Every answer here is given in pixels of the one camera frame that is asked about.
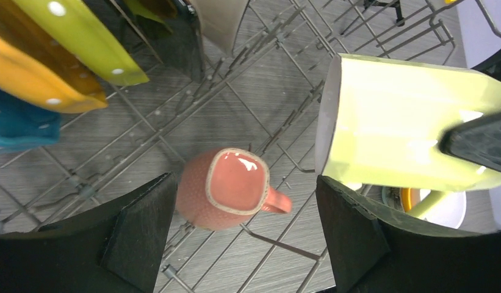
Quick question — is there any white bowl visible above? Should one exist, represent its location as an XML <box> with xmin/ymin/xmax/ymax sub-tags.
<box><xmin>343</xmin><ymin>183</ymin><xmax>467</xmax><ymax>229</ymax></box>

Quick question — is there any orange polka dot plate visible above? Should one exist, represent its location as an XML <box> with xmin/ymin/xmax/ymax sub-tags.
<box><xmin>0</xmin><ymin>1</ymin><xmax>108</xmax><ymax>114</ymax></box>

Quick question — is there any grey wire dish rack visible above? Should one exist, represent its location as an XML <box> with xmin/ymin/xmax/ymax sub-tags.
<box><xmin>0</xmin><ymin>0</ymin><xmax>501</xmax><ymax>293</ymax></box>

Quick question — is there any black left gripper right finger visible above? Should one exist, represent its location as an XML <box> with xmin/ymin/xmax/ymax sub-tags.
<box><xmin>315</xmin><ymin>175</ymin><xmax>501</xmax><ymax>292</ymax></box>

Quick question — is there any orange bowl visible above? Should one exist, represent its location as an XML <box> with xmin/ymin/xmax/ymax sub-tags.
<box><xmin>381</xmin><ymin>186</ymin><xmax>421</xmax><ymax>212</ymax></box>

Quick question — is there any green polka dot plate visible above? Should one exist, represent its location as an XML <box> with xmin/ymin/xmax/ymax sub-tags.
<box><xmin>15</xmin><ymin>0</ymin><xmax>149</xmax><ymax>86</ymax></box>

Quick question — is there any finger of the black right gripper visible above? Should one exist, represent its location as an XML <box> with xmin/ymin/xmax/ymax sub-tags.
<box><xmin>439</xmin><ymin>112</ymin><xmax>501</xmax><ymax>173</ymax></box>
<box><xmin>472</xmin><ymin>49</ymin><xmax>501</xmax><ymax>82</ymax></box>

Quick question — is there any yellow green mug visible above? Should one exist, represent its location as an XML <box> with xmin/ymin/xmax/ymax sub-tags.
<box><xmin>315</xmin><ymin>54</ymin><xmax>501</xmax><ymax>219</ymax></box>

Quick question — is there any blue polka dot plate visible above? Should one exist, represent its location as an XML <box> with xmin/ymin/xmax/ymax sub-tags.
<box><xmin>0</xmin><ymin>89</ymin><xmax>61</xmax><ymax>153</ymax></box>

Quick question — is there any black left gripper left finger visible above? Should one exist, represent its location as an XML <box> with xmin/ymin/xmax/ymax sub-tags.
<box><xmin>0</xmin><ymin>173</ymin><xmax>177</xmax><ymax>292</ymax></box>

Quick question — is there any square floral plate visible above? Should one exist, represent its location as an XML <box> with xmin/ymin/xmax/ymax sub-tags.
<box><xmin>84</xmin><ymin>1</ymin><xmax>206</xmax><ymax>83</ymax></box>

